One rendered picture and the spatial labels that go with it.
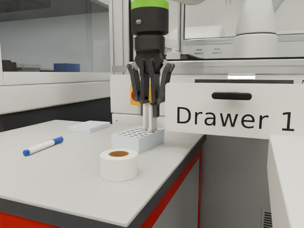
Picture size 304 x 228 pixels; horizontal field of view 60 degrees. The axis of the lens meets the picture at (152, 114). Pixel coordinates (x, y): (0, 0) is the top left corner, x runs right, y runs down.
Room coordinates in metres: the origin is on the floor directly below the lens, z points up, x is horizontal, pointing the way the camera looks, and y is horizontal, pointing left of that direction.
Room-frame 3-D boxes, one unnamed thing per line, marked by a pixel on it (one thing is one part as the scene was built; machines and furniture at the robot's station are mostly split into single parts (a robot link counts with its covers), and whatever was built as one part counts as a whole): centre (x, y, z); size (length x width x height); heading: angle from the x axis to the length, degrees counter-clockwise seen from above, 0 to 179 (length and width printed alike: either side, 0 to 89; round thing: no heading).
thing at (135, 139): (0.68, 0.03, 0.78); 0.12 x 0.08 x 0.04; 148
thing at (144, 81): (0.68, 0.02, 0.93); 0.04 x 0.01 x 0.11; 148
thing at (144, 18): (0.68, 0.00, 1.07); 0.12 x 0.09 x 0.06; 148
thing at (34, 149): (0.65, 0.27, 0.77); 0.14 x 0.02 x 0.02; 164
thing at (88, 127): (0.89, 0.21, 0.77); 0.13 x 0.09 x 0.02; 159
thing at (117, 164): (0.47, 0.06, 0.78); 0.07 x 0.07 x 0.04
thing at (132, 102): (0.93, 0.04, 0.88); 0.07 x 0.05 x 0.07; 69
